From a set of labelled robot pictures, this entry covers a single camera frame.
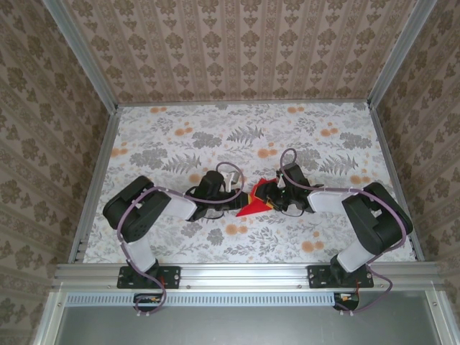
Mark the red paper sheet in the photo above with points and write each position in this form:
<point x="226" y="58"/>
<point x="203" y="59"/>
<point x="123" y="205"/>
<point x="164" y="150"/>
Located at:
<point x="251" y="210"/>

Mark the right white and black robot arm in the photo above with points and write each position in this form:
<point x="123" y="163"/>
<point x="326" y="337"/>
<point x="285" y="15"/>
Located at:
<point x="366" y="226"/>

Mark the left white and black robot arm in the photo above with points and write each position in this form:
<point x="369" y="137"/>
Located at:
<point x="143" y="223"/>

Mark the grey metal sheet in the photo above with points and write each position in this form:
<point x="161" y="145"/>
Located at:
<point x="244" y="327"/>

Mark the floral patterned table cover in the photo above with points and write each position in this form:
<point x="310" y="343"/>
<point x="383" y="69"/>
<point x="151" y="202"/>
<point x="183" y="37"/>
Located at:
<point x="287" y="122"/>

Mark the small black electronics board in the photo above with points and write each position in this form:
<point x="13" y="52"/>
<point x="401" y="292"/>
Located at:
<point x="143" y="305"/>
<point x="350" y="303"/>

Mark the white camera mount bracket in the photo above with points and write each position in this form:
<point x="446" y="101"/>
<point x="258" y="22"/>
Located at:
<point x="229" y="177"/>
<point x="279" y="181"/>

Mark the wide aluminium cross rail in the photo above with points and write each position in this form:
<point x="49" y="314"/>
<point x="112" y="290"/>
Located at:
<point x="244" y="275"/>

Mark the thin aluminium rail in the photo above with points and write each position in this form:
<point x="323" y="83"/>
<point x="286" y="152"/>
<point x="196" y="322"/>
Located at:
<point x="244" y="104"/>

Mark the aluminium side rail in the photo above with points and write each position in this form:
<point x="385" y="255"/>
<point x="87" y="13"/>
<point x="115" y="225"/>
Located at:
<point x="97" y="179"/>
<point x="396" y="179"/>

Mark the aluminium upright post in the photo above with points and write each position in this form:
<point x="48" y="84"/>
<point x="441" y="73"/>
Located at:
<point x="85" y="54"/>
<point x="399" y="54"/>

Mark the aluminium lower frame rail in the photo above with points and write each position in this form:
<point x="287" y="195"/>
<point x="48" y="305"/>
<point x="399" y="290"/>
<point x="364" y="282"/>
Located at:
<point x="442" y="320"/>
<point x="48" y="320"/>

